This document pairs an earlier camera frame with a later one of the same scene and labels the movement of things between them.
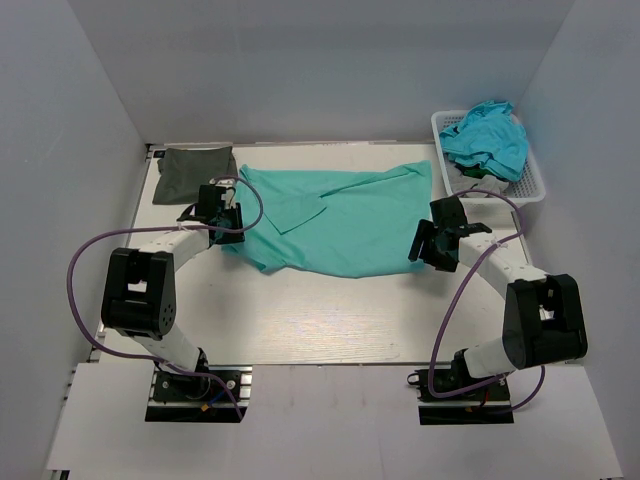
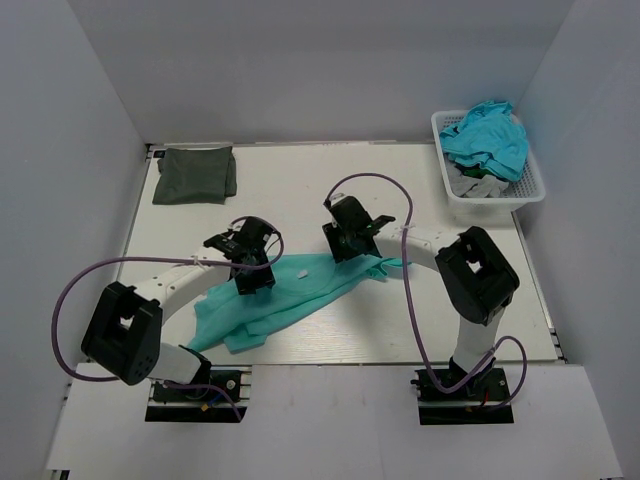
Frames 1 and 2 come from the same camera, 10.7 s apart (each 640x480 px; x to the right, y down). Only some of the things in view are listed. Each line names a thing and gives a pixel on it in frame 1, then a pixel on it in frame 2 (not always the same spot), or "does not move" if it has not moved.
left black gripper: x=236 y=213 -> x=246 y=287
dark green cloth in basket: x=476 y=172 does not move
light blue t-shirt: x=487 y=135 does not move
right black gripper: x=424 y=230 -> x=333 y=237
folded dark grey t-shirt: x=182 y=170 does not move
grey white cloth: x=458 y=183 does not move
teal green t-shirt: x=346 y=223 -> x=302 y=283
